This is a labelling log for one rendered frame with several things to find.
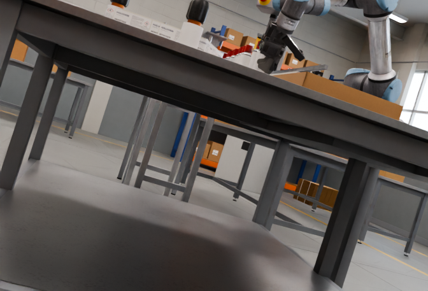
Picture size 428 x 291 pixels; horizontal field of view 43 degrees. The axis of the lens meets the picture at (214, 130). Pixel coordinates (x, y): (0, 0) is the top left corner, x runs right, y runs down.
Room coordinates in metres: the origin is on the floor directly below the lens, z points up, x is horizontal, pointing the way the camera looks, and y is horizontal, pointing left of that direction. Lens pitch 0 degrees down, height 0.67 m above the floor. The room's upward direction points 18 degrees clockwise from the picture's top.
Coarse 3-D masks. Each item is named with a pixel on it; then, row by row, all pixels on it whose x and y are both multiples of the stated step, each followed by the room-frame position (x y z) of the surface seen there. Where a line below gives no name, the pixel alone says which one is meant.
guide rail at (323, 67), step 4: (324, 64) 1.60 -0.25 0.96; (296, 68) 1.83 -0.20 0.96; (300, 68) 1.79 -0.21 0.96; (304, 68) 1.75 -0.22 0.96; (308, 68) 1.72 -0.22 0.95; (312, 68) 1.69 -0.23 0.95; (316, 68) 1.66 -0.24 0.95; (320, 68) 1.62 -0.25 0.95; (324, 68) 1.60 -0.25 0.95; (272, 72) 2.08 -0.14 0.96; (276, 72) 2.03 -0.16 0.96; (280, 72) 1.98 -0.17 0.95; (284, 72) 1.94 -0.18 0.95
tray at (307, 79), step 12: (300, 84) 1.27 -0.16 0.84; (312, 84) 1.25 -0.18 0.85; (324, 84) 1.26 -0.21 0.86; (336, 84) 1.27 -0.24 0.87; (336, 96) 1.27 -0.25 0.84; (348, 96) 1.28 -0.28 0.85; (360, 96) 1.28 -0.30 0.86; (372, 96) 1.29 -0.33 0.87; (372, 108) 1.29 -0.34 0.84; (384, 108) 1.30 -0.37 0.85; (396, 108) 1.30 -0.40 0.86
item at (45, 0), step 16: (32, 0) 1.09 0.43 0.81; (48, 0) 1.10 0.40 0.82; (64, 16) 1.17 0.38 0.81; (80, 16) 1.11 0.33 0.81; (96, 16) 1.12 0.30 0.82; (112, 32) 1.19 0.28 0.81; (128, 32) 1.13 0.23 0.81; (144, 32) 1.14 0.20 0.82; (160, 48) 1.19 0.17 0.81; (176, 48) 1.16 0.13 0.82; (192, 48) 1.16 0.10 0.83; (208, 64) 1.20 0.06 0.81; (224, 64) 1.18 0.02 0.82; (240, 64) 1.19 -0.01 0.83; (256, 80) 1.21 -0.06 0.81; (272, 80) 1.20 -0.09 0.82; (304, 96) 1.22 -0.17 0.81; (320, 96) 1.23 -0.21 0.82; (352, 112) 1.25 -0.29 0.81; (368, 112) 1.26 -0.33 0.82; (400, 128) 1.27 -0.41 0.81; (416, 128) 1.28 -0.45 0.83
